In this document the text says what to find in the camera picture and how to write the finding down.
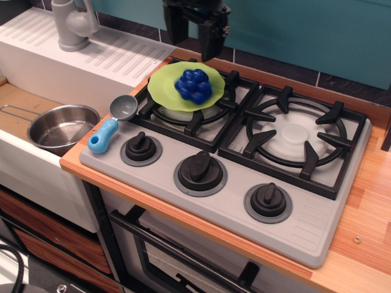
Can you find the black burner grate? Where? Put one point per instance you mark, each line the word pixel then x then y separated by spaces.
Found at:
pixel 205 128
pixel 311 144

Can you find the green plastic plate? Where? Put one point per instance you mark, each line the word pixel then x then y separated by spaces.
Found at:
pixel 162 90

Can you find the wooden drawer fronts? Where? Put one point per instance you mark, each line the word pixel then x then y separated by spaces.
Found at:
pixel 63 245

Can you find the grey spoon blue handle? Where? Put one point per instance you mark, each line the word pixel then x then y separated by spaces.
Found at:
pixel 122 108

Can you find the stainless steel pot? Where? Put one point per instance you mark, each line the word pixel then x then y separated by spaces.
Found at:
pixel 59 129

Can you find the black left burner grate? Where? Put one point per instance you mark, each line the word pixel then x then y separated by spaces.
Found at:
pixel 205 128

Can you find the black stove knob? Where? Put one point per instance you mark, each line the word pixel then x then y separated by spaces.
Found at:
pixel 268 203
pixel 141 150
pixel 200 175

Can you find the grey toy stove top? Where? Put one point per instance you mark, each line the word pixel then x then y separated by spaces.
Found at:
pixel 305 236

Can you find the oven door with handle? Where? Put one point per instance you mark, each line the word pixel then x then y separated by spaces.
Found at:
pixel 169 258

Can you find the white toy sink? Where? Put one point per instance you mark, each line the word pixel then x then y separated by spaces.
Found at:
pixel 37 75

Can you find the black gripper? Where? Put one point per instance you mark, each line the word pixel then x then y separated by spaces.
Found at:
pixel 211 17

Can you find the black right stove knob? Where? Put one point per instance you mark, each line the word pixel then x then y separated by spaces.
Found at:
pixel 268 203

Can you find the black middle stove knob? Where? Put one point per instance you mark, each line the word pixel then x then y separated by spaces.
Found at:
pixel 200 175

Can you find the black right burner grate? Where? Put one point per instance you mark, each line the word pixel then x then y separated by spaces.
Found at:
pixel 311 144

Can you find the grey toy faucet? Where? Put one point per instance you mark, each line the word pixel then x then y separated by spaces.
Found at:
pixel 73 27

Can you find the black left stove knob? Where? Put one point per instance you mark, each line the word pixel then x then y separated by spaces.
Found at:
pixel 141 150

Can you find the blue toy blueberry cluster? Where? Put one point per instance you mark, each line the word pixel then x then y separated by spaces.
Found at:
pixel 194 85

